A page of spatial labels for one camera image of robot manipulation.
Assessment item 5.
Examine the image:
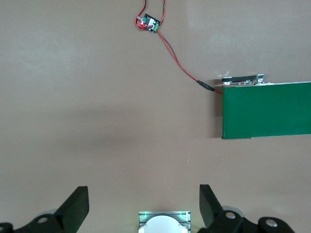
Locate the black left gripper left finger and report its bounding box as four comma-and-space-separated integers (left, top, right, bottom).
0, 185, 90, 233

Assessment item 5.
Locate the green conveyor belt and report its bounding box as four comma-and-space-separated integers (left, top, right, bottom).
221, 73, 311, 141

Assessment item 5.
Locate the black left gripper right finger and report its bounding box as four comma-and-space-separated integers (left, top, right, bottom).
198, 184, 296, 233

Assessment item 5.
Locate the small controller circuit board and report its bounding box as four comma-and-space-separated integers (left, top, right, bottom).
136, 14, 161, 34

